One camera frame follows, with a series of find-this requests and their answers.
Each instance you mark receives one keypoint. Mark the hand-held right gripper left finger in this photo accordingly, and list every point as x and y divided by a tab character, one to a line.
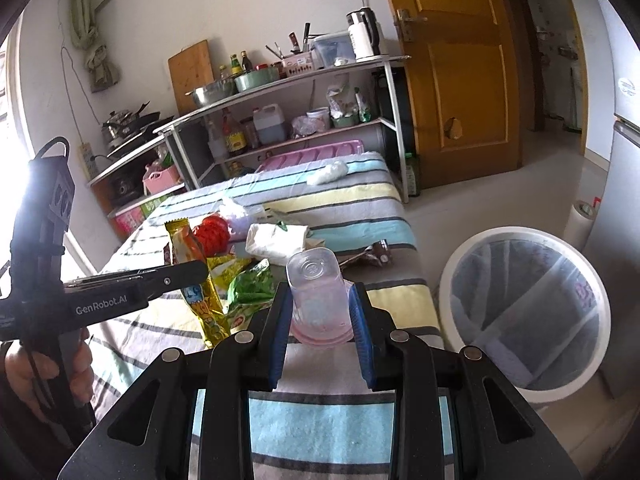
277	340

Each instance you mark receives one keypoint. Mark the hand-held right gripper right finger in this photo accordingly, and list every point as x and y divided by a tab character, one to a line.
362	340

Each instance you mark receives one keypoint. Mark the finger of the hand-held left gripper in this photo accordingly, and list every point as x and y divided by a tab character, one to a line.
175	275

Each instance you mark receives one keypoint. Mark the yellow snack wrapper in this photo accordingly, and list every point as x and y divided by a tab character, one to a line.
200	305

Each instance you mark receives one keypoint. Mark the clear plastic cup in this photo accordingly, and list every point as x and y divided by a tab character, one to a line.
315	300

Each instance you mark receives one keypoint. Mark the white plastic bag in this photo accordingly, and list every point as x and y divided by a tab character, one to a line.
327	171

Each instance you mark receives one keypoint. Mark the white round trash bin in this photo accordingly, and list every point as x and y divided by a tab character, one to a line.
525	280

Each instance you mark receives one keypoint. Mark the person's left hand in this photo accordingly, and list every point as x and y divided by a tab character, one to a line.
22	367

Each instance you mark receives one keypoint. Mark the red foam fruit net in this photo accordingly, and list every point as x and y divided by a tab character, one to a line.
212	234

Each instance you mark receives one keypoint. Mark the green snack wrapper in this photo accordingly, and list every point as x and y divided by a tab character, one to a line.
250	282

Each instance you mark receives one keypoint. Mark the white power strip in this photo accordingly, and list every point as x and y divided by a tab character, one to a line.
88	162

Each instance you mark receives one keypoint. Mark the pink carton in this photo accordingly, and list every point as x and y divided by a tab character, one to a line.
128	221

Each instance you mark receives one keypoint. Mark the green carton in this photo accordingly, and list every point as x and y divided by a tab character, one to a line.
154	205

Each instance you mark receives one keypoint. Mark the brown snack wrapper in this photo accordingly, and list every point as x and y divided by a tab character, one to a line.
372	255

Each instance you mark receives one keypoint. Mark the crumpled clear plastic wrap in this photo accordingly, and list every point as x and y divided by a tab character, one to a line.
237	211

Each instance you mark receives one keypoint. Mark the pink woven basket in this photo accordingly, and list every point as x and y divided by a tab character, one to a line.
162	180

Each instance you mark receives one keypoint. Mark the white folded towel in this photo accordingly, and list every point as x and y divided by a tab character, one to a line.
277	239

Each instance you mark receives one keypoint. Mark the steel pot with lid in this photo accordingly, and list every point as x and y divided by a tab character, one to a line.
117	124

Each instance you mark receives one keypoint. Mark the black wok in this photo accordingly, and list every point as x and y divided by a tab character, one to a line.
150	121

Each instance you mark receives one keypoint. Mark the clear plastic bottle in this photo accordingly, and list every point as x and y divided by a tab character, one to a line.
216	142

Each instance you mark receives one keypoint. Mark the striped blanket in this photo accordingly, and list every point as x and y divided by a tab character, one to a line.
350	195

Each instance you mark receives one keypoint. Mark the yellow-label sauce bottle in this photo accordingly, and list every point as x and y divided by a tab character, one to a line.
234	137

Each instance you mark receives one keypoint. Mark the hanging pale cloth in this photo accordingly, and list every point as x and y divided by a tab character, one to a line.
97	65

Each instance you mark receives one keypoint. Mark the plastic oil jug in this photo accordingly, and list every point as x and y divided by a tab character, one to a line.
270	127

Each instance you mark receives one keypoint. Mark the pink plastic lid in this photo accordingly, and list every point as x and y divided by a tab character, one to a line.
310	155

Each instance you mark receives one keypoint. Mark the steel basin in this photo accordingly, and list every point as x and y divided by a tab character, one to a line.
210	94

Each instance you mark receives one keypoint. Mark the clear plastic bag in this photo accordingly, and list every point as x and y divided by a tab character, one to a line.
301	126

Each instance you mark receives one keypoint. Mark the wooden cutting board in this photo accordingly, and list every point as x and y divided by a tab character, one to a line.
190	75

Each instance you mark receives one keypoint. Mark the green basin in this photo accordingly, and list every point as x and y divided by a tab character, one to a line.
255	80

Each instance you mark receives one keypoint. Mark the white plastic tub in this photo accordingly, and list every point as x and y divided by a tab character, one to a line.
317	119

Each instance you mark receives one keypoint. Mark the green-capped sauce bottle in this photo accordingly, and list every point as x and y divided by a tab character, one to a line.
235	67

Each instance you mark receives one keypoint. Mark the grey metal shelf rack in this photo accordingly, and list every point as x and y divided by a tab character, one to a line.
396	125

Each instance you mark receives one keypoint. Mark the small green bowl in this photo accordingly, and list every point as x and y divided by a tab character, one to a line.
345	120

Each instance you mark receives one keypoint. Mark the dark sauce bottle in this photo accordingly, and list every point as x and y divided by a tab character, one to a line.
245	61

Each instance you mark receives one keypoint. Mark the green packet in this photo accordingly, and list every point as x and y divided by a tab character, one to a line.
364	107

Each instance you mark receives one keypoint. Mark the white snack bags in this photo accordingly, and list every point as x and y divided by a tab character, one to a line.
340	100

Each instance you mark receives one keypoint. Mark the pink utensil basket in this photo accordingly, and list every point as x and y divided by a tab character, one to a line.
297	64

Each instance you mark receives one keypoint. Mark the white paper roll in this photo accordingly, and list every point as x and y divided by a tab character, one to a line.
580	225

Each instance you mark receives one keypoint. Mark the clear plastic storage box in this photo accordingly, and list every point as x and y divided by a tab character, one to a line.
332	50

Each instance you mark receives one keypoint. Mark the wooden door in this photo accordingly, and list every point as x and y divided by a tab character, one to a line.
450	60

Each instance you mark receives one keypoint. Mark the white refrigerator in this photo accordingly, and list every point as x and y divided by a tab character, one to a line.
620	185

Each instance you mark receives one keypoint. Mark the white electric kettle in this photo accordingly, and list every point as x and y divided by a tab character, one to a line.
362	35

